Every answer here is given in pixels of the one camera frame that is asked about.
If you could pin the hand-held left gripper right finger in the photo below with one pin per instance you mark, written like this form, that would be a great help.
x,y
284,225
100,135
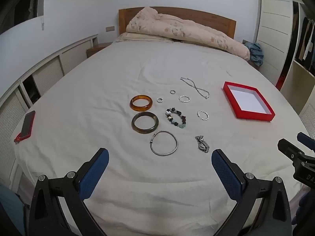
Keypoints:
x,y
226,174

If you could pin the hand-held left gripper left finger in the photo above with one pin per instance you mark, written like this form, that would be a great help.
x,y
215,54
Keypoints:
x,y
94,174

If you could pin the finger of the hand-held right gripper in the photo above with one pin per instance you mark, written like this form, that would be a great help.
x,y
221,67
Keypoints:
x,y
289,150
305,137

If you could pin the red jewelry box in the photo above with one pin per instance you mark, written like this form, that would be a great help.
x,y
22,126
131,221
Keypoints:
x,y
227,88

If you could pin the dark green bangle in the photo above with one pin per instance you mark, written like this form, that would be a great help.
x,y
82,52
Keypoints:
x,y
134,124

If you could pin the bed with white sheet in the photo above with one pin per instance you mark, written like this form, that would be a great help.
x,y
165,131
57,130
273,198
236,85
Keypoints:
x,y
98,103

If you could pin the thin silver bangle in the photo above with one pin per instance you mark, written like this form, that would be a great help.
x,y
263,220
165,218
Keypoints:
x,y
154,135

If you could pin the amber bangle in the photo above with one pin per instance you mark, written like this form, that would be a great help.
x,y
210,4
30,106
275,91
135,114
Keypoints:
x,y
134,107

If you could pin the phone in red case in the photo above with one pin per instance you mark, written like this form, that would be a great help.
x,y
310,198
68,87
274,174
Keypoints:
x,y
26,124

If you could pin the blue-grey cloth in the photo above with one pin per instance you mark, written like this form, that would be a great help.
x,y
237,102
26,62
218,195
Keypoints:
x,y
11,206

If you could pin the open closet with clothes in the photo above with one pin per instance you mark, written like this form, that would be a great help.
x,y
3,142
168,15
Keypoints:
x,y
305,41

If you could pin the blue clothes pile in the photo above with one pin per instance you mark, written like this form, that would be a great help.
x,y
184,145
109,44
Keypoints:
x,y
256,52

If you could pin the white wardrobe door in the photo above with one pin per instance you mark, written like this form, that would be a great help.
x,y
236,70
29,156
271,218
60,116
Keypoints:
x,y
273,24

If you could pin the wooden nightstand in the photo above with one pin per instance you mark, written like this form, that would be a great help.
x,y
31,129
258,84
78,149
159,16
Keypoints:
x,y
94,50

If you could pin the beige pillow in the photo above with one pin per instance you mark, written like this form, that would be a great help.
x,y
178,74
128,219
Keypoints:
x,y
133,37

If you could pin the beige floral duvet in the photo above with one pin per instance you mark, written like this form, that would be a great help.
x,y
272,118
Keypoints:
x,y
187,30

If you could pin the wooden headboard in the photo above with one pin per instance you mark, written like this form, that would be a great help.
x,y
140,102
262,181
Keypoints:
x,y
196,14

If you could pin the dark window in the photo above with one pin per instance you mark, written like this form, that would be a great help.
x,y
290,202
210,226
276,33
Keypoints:
x,y
24,2

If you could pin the white louvered wall cabinet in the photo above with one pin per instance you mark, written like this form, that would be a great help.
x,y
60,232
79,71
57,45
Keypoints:
x,y
44,73

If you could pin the wall switch plate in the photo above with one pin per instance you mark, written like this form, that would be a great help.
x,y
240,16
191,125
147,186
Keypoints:
x,y
110,28

